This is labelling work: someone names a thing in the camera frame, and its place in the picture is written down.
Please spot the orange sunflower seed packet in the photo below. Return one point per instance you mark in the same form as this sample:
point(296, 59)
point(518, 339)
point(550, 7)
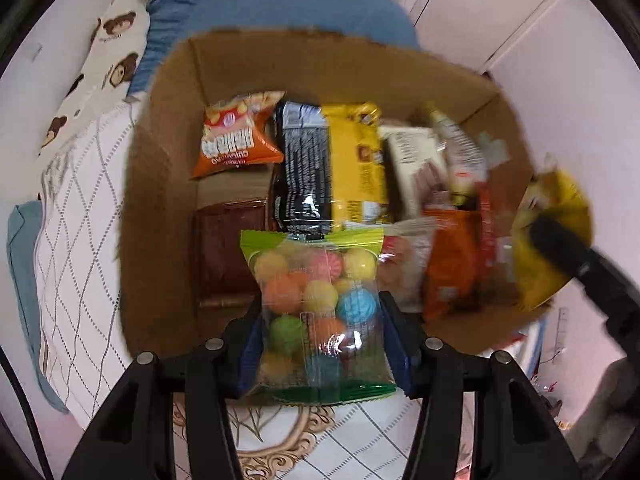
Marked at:
point(452, 274)

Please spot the colourful gumball candy bag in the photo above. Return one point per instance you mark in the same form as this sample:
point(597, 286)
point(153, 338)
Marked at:
point(322, 322)

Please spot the yellow cake packet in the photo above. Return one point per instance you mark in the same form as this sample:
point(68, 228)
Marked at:
point(358, 182)

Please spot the clear nut bar packet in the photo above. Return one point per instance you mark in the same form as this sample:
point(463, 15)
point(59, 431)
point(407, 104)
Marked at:
point(467, 169)

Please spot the white closet door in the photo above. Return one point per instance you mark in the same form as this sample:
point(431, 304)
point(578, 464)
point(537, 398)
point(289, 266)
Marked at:
point(469, 32)

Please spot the white chocolate stick packet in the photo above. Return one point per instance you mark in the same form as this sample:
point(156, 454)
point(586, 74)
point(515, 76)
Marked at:
point(418, 169)

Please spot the clear silver snack packet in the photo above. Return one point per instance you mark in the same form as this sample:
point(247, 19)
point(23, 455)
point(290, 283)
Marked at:
point(407, 246)

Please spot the orange panda snack packet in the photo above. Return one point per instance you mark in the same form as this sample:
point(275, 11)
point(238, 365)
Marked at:
point(234, 134)

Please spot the red green snack packet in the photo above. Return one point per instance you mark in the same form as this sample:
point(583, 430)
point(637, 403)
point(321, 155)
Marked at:
point(486, 234)

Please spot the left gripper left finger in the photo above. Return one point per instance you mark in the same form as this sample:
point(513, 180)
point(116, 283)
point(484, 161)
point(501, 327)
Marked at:
point(131, 437)

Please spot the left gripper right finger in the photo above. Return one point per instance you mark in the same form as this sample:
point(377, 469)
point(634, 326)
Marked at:
point(514, 435)

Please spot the open milk cardboard box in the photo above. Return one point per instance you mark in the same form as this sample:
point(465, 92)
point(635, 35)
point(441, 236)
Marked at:
point(159, 311)

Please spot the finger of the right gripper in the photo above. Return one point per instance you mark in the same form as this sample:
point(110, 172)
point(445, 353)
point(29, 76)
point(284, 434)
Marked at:
point(604, 284)

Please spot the black snack packet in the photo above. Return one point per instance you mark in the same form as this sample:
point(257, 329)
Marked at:
point(302, 195)

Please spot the white quilted floral bedspread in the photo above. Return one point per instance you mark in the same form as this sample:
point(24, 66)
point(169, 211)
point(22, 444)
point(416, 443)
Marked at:
point(83, 351)

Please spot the yellow snack bag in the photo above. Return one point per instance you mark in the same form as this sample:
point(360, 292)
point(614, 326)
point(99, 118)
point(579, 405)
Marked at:
point(553, 192)

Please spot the bear print pillow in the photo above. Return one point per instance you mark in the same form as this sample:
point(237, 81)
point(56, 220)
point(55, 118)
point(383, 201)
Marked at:
point(116, 48)

